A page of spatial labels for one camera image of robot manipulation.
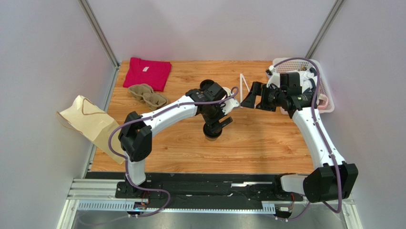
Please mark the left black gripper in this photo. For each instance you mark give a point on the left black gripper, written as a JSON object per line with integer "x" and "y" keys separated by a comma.
{"x": 215, "y": 122}

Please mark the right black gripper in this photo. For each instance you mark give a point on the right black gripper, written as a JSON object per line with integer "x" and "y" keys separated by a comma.
{"x": 259, "y": 96}

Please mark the black cup lid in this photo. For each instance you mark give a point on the black cup lid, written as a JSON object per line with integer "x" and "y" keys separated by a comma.
{"x": 205, "y": 84}
{"x": 209, "y": 133}

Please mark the brown paper cup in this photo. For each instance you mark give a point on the brown paper cup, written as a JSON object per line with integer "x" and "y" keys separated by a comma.
{"x": 212, "y": 137}
{"x": 228, "y": 91}

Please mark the pulp cup carrier tray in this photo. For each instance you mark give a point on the pulp cup carrier tray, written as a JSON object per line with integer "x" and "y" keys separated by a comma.
{"x": 145, "y": 93}

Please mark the brown paper bag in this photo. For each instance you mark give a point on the brown paper bag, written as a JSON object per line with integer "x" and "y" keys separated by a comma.
{"x": 93, "y": 123}

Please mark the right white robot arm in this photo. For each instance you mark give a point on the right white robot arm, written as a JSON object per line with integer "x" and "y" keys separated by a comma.
{"x": 333, "y": 178}

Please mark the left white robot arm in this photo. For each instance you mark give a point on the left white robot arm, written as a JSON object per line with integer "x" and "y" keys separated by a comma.
{"x": 211, "y": 101}

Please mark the white plastic basket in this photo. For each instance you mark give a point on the white plastic basket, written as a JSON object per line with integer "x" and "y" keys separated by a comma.
{"x": 283, "y": 66}

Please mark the white crumpled garment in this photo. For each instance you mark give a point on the white crumpled garment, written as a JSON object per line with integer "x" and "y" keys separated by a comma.
{"x": 309, "y": 78}

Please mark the folded red cloth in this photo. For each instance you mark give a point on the folded red cloth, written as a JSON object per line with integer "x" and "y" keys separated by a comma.
{"x": 153, "y": 73}

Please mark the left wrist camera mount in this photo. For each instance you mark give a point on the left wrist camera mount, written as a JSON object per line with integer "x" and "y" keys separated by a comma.
{"x": 229, "y": 105}

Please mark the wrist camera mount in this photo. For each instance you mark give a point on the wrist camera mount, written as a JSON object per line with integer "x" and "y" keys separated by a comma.
{"x": 274, "y": 77}
{"x": 229, "y": 105}

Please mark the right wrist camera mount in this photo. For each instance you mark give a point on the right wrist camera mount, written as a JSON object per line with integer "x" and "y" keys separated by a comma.
{"x": 274, "y": 77}

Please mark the pink strap item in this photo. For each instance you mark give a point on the pink strap item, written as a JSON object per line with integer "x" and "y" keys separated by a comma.
{"x": 323, "y": 103}

